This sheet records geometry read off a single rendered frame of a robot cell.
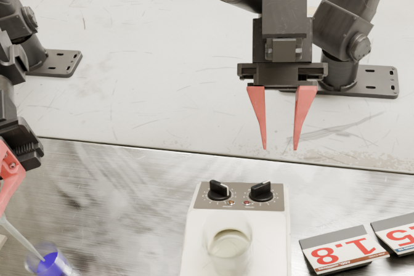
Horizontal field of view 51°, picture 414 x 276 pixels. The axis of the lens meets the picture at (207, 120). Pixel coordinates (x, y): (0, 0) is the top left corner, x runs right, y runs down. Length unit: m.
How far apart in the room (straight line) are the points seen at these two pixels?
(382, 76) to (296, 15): 0.39
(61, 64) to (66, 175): 0.26
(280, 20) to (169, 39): 0.50
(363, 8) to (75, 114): 0.51
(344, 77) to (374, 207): 0.22
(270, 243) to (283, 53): 0.22
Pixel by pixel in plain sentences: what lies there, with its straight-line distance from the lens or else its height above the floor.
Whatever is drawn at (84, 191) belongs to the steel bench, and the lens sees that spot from 0.71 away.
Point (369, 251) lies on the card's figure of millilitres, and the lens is 0.59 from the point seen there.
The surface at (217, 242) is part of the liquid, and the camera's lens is 0.48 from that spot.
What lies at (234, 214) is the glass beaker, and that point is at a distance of 0.46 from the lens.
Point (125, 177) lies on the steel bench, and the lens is 0.70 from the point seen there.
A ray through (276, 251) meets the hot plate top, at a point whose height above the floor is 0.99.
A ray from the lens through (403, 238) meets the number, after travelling 0.61.
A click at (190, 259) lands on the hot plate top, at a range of 0.52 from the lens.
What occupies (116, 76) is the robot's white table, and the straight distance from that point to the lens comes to 0.86.
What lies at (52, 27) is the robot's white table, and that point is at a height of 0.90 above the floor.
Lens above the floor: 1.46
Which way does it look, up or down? 50 degrees down
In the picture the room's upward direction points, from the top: 10 degrees counter-clockwise
